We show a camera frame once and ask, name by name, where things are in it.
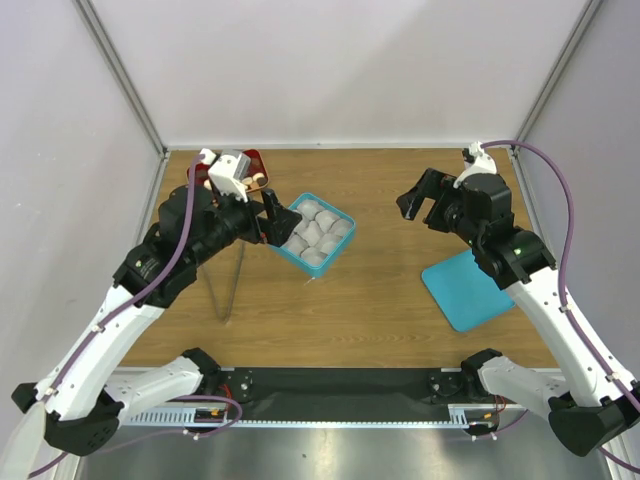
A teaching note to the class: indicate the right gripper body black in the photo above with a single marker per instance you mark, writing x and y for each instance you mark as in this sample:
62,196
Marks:
457,223

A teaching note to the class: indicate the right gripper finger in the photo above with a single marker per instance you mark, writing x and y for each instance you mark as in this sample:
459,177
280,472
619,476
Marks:
438,212
410,202

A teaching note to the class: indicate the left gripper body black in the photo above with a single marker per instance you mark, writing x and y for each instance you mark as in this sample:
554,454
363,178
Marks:
236,219

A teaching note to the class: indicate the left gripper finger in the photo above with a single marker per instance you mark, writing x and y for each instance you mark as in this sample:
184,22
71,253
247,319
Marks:
278,230
272,205

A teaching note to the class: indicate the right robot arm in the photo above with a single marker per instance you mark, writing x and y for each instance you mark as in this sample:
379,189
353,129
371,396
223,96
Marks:
595,400

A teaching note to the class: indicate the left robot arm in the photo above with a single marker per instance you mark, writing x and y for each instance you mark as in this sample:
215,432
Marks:
83,409

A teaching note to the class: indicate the red tray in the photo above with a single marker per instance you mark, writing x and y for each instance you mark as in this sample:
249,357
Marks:
255,166

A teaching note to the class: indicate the blue tin box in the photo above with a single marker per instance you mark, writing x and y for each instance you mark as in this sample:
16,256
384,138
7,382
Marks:
320,237

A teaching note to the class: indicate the blue tin lid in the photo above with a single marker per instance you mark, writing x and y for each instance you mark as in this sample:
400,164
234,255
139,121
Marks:
467,297

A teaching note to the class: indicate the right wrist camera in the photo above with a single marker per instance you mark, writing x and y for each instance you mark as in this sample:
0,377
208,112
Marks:
476,161

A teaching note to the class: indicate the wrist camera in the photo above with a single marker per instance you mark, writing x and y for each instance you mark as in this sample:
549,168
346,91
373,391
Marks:
476,161
227,172

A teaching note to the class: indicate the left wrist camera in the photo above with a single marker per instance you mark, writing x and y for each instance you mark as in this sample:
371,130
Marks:
227,172

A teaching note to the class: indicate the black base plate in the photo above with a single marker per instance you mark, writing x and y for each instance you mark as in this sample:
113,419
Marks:
349,395

